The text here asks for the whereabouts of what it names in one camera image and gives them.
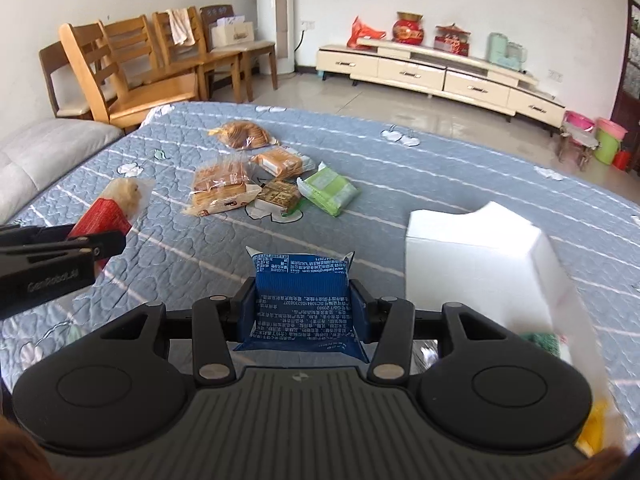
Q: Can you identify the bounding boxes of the clear bag of round cookies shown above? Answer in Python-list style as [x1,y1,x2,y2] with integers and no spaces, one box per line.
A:
[210,120,278,152]

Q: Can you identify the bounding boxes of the white tower air conditioner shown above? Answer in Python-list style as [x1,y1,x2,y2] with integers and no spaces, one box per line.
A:
[256,0,297,76]

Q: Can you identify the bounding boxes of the dark chair with grey cushion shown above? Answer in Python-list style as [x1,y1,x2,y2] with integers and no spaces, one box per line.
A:
[39,42,108,121]

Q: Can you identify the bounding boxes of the red jar with gold rim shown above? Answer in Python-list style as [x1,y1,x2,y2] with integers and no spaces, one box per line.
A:
[391,11,426,44]

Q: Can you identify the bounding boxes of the red label bread packet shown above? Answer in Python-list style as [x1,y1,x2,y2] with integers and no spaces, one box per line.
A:
[67,177,153,271]

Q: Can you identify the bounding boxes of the beige towel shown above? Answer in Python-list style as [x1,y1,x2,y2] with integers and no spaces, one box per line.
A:
[166,8,197,47]

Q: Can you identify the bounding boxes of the pink plastic basin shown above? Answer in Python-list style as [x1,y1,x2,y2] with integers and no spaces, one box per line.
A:
[596,118,629,140]
[564,111,596,133]

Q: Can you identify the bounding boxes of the dark wooden display shelf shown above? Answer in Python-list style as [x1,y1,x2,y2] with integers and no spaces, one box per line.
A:
[624,0,640,121]

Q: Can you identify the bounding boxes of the green plastic bucket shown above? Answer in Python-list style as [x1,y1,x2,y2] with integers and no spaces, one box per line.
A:
[594,130,621,165]

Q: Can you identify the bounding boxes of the white cardboard box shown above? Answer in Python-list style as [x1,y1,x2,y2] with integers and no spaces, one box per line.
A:
[405,201,628,461]

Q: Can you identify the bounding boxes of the red decorative box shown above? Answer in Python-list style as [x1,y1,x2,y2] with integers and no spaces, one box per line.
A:
[434,23,472,57]

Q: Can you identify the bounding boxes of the dark chair with beige seat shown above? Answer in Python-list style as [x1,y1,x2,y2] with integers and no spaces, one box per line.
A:
[200,4,278,101]

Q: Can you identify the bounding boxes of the yellow chip bag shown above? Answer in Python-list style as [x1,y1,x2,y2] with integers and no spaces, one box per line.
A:
[575,400,626,457]

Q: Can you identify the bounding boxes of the mint green kitchen appliance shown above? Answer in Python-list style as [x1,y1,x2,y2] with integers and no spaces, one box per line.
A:
[487,32,529,72]

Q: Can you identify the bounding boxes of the red plastic bag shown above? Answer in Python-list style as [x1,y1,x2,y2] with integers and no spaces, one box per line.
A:
[348,16,387,50]

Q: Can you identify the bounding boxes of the blue snack packet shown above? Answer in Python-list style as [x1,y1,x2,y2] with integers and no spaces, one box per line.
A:
[232,246,371,363]

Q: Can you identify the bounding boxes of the cream television cabinet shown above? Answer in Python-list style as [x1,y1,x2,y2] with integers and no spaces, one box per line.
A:
[316,37,567,124]

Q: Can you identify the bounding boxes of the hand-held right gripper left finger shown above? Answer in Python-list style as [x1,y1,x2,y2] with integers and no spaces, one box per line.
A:
[100,275,259,387]

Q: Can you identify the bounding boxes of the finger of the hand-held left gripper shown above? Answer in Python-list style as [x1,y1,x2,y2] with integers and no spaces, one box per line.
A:
[0,231,127,281]
[0,225,76,247]

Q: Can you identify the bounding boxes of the sliced bread packet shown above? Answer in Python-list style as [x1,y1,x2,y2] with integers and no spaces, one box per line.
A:
[182,156,262,218]

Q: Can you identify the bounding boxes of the small orange bread packet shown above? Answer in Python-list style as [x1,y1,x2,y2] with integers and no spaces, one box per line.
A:
[250,146,315,181]

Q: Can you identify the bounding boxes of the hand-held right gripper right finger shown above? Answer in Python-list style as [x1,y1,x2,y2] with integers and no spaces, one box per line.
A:
[350,277,506,386]

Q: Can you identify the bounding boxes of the grey sofa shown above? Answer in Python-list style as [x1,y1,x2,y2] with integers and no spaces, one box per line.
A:
[0,119,123,223]

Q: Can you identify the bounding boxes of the light wooden chair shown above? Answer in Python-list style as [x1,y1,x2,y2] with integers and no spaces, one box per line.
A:
[59,22,198,133]
[100,16,167,87]
[151,7,242,103]

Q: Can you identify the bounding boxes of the blue quilted blanket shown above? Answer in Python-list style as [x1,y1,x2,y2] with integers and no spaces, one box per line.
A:
[0,101,640,461]

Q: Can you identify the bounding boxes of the brown snack packet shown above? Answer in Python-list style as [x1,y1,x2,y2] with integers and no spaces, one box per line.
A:
[245,179,306,223]

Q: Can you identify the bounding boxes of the light green snack packet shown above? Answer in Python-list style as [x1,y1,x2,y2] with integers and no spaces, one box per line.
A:
[296,161,360,217]

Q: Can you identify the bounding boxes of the small wooden stool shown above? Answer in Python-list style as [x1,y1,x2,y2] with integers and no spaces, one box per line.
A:
[557,125,599,172]

